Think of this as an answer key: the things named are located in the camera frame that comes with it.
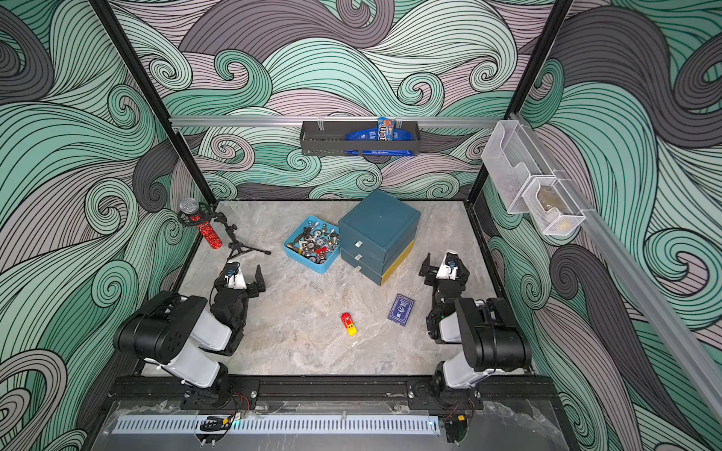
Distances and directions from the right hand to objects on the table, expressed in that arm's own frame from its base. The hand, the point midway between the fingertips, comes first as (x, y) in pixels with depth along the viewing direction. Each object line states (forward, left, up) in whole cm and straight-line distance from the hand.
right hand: (449, 259), depth 88 cm
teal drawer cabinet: (+2, +23, +10) cm, 25 cm away
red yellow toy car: (-17, +32, -9) cm, 37 cm away
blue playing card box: (-12, +16, -10) cm, 22 cm away
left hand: (-1, +67, -1) cm, 67 cm away
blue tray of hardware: (+15, +46, -11) cm, 50 cm away
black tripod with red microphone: (+9, +79, +14) cm, 81 cm away
